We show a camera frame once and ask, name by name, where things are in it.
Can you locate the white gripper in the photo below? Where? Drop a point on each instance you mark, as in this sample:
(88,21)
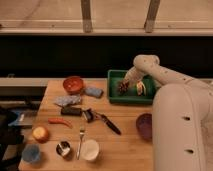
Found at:
(132,76)

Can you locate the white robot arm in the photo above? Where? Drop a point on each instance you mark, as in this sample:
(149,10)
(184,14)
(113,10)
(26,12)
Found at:
(179,107)

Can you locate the green plastic tray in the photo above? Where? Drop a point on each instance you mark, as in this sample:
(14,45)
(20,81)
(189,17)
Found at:
(130,96)

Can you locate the blue sponge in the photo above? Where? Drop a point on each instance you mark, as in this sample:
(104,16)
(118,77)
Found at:
(94,92)

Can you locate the purple bowl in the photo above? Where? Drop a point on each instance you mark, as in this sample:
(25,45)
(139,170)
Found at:
(144,126)

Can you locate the red bowl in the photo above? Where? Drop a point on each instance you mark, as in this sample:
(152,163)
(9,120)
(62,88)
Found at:
(73,84)

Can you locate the crumpled grey cloth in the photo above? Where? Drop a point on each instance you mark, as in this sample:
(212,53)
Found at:
(67,100)

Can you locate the silver fork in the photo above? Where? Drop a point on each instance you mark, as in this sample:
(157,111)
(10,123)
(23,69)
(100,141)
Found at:
(81,135)

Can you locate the black rectangular block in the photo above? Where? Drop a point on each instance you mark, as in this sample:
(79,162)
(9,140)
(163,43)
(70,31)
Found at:
(71,111)

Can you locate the white cup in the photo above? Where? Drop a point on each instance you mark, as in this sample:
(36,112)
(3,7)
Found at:
(90,150)

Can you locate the small metal cup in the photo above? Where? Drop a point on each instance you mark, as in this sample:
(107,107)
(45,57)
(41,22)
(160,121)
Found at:
(63,148)

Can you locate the red yellow apple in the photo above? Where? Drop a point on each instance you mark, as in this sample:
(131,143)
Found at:
(40,134)

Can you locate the blue plastic cup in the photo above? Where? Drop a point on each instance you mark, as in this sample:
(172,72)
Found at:
(31,153)

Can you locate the black chair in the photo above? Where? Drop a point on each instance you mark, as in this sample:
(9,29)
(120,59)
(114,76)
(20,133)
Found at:
(9,135)

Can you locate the black handled peeler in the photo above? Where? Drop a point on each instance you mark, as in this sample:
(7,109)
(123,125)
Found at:
(91,116)

